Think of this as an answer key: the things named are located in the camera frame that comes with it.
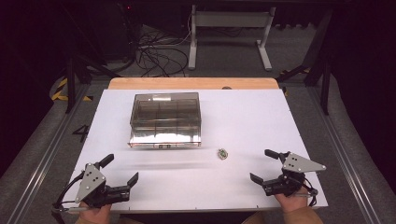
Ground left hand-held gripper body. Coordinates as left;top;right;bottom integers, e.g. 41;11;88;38
74;162;131;209

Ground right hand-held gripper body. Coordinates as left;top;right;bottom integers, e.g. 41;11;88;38
262;151;327;198

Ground small green jewelry piece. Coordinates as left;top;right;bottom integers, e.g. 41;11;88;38
217;147;230;161

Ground clear compartment storage box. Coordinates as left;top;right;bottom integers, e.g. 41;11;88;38
127;91;203;149

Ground person's right hand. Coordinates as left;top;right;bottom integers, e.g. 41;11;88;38
274;186;310;214

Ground person's left hand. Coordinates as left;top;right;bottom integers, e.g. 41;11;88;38
78;201;112;224

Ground white board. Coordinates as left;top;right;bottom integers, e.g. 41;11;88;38
62;89;330;214

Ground yellow black hazard tape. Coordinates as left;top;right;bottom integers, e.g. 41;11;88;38
50;77;94;103

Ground black metal stand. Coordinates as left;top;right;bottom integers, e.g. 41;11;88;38
61;3;123;114
276;8;334;116

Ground wooden table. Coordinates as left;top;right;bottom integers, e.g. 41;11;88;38
107;77;280;91

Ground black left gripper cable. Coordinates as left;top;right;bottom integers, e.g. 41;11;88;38
51;171;86;224

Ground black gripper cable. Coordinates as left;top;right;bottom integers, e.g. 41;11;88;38
301;176;319;208
51;171;86;224

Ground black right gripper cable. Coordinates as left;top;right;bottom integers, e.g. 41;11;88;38
301;176;319;208

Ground metal floor rail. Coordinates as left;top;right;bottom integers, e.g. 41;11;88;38
6;83;92;224
306;87;385;224

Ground black floor cables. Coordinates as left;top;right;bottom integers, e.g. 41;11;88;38
135;26;189;78

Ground white metal table frame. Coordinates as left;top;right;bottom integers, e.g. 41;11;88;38
187;4;277;72

